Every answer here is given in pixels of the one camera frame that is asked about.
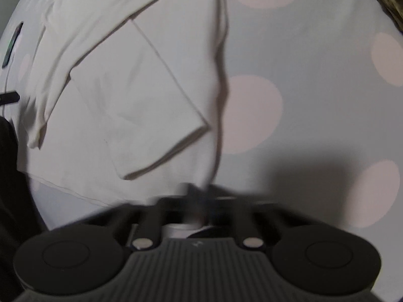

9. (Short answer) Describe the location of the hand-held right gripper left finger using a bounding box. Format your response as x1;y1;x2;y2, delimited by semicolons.
94;183;204;252

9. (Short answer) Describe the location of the smartphone with lit screen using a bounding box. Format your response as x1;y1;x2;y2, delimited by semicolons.
2;21;24;69

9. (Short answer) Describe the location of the white t-shirt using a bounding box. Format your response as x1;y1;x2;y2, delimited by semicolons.
16;0;232;208

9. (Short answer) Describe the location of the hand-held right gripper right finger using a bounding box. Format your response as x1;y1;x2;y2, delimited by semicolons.
204;185;303;252

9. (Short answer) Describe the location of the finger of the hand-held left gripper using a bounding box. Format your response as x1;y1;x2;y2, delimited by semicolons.
0;91;20;107

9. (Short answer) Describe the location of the polka dot bed sheet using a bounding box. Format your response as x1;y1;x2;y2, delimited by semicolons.
0;0;403;299

